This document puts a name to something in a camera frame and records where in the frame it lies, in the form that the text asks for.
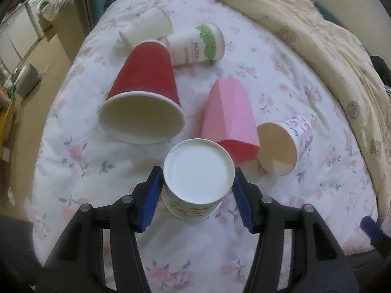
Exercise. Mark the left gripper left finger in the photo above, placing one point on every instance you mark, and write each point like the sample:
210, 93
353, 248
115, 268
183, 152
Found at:
76, 261

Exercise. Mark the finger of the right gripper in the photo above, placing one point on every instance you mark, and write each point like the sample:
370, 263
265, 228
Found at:
372, 230

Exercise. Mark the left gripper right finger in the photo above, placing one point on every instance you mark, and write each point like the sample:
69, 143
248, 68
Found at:
318, 263

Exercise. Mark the yellow bear pattern duvet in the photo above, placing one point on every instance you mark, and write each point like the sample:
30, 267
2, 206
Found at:
342, 62

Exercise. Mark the white kitchen cabinet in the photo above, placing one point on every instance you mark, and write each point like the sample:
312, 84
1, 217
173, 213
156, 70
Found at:
18, 35

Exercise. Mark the red ribbed paper cup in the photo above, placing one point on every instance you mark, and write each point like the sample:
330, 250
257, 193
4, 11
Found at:
143, 106

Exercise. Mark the pink faceted plastic cup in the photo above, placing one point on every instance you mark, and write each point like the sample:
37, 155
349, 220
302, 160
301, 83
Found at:
229, 120

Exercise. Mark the plain white paper cup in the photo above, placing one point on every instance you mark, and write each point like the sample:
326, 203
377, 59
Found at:
151, 25

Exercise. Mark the dark clothes pile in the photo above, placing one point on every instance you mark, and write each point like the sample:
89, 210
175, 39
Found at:
384, 72

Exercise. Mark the kitty pattern paper cup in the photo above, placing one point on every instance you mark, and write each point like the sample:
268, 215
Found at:
283, 143

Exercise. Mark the grey trash bin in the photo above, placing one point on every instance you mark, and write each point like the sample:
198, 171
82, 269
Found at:
27, 80

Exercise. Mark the yellow cartoon paper cup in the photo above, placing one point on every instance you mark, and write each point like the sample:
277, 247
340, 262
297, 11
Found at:
198, 174

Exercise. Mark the white washing machine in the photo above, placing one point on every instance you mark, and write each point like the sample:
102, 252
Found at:
34, 8

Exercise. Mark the green label paper cup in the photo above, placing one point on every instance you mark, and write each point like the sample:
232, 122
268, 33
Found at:
204, 43

